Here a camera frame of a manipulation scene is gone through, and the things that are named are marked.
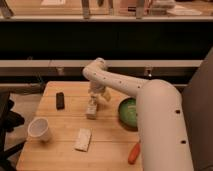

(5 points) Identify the black office chair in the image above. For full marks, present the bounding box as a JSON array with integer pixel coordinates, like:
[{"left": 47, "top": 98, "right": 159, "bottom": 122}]
[{"left": 0, "top": 92, "right": 25, "bottom": 171}]

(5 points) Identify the orange carrot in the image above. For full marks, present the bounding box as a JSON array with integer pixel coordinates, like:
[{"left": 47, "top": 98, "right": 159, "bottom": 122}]
[{"left": 128, "top": 142, "right": 140, "bottom": 164}]

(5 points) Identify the black rectangular block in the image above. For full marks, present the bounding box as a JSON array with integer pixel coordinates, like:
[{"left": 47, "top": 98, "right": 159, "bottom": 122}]
[{"left": 56, "top": 92, "right": 65, "bottom": 110}]

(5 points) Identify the green bowl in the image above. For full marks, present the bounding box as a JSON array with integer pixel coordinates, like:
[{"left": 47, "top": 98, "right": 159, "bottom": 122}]
[{"left": 118, "top": 98, "right": 137, "bottom": 128}]

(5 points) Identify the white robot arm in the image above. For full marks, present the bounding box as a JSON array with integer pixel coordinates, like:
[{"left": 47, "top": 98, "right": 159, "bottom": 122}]
[{"left": 82, "top": 58, "right": 195, "bottom": 171}]

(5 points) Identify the white bottle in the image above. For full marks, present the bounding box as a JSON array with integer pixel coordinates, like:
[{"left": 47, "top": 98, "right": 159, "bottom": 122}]
[{"left": 86, "top": 99, "right": 98, "bottom": 119}]

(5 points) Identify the white sponge block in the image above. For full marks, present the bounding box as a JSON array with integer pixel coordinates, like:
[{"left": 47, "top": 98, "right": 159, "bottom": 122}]
[{"left": 74, "top": 128, "right": 92, "bottom": 152}]

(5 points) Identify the white plastic cup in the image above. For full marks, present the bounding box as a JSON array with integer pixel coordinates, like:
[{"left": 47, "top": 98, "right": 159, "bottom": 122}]
[{"left": 27, "top": 117, "right": 52, "bottom": 142}]

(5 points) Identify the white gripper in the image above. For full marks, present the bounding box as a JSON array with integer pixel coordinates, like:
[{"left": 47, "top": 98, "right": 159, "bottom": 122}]
[{"left": 88, "top": 81, "right": 111, "bottom": 105}]

